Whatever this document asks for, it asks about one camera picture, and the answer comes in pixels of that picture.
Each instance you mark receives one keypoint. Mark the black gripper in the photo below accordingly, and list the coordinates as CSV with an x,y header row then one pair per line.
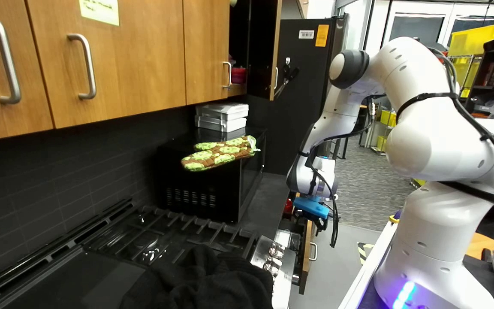
x,y
308,219

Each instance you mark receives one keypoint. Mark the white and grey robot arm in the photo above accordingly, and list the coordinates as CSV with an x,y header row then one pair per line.
x,y
435,141

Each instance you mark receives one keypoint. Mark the wooden drawer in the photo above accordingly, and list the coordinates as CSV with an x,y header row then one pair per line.
x,y
307,262

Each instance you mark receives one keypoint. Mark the small red object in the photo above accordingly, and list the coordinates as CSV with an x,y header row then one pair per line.
x,y
288,207

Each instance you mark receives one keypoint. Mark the steel stove knob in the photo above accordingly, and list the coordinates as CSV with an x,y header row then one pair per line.
x,y
273,264
276,250

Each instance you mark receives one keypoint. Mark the black microwave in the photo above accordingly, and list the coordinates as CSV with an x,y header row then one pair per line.
x,y
212,189

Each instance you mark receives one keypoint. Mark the black refrigerator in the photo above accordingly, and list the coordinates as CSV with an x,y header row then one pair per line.
x,y
302,111

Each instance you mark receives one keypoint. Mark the green and brown oven mitt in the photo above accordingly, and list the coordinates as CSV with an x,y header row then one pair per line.
x,y
217,153

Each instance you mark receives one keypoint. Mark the black cloth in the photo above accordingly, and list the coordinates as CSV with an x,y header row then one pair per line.
x,y
204,283

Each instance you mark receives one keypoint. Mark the stack of grey containers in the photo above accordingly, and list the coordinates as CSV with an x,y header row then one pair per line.
x,y
223,116

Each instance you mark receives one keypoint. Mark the black stove burner grate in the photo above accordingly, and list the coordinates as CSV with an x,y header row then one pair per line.
x,y
165,236

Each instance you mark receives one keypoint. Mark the black hanging tool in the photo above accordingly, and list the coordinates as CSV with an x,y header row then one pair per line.
x,y
287,77

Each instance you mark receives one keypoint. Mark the red container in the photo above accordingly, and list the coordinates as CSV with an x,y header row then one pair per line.
x,y
238,75

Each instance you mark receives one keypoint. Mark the orange label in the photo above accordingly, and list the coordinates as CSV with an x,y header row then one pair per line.
x,y
322,35

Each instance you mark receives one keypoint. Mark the white label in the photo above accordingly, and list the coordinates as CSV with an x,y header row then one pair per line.
x,y
306,34

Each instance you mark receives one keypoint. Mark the window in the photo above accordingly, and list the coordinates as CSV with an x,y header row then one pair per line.
x,y
418,25

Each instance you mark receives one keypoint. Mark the black and steel stove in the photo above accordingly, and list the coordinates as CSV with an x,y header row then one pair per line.
x,y
79,266

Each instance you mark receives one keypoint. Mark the yellow storage bin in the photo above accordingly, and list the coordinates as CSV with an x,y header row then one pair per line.
x,y
478,40

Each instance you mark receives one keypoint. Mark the yellow sticky note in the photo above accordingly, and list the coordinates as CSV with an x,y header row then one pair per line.
x,y
99,10

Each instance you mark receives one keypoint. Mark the wooden wall cabinet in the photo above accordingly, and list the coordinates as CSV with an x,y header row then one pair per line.
x,y
135,56

